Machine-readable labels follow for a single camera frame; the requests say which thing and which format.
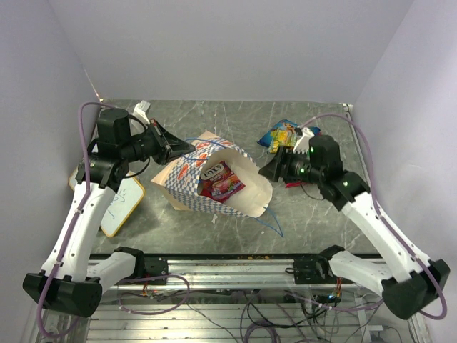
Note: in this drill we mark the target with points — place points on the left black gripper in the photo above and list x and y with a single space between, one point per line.
168 146

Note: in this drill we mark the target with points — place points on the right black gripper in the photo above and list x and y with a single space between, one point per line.
275 169

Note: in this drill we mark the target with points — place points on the blue snack bag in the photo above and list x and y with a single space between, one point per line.
281 134

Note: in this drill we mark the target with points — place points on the blue checkered paper bag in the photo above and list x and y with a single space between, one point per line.
181 181

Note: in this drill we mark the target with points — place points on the red chips bag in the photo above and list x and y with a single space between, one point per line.
294 184

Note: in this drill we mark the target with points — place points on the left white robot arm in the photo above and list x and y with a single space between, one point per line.
66 283

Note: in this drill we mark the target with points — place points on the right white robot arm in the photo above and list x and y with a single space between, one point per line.
409 280

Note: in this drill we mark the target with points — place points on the magenta candy packet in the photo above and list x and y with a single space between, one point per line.
219 183

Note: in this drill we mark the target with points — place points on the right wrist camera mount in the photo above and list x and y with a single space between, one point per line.
303 136

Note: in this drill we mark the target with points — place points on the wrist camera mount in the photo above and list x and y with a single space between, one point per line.
141 111
303 136

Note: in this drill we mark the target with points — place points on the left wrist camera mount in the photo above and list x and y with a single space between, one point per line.
141 111

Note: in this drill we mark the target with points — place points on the small whiteboard yellow frame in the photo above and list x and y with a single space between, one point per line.
127 198

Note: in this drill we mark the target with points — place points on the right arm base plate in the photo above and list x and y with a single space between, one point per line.
312 270

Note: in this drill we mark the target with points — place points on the aluminium frame rail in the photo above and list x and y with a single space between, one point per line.
259 271

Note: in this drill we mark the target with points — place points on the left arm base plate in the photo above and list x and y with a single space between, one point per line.
154 269

